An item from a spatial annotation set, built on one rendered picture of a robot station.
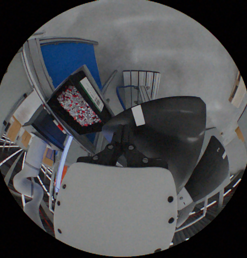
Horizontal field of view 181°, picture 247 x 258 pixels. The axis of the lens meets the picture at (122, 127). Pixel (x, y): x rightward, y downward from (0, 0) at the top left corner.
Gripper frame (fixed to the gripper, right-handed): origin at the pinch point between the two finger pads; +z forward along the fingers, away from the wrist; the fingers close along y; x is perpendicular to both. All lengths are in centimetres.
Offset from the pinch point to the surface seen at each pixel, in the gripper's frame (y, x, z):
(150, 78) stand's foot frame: 26, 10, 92
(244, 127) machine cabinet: 591, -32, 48
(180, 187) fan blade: 10.9, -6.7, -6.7
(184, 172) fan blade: 10.4, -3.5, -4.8
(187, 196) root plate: 22.0, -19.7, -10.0
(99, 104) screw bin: -8.9, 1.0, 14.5
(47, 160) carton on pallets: -678, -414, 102
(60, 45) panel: -33, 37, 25
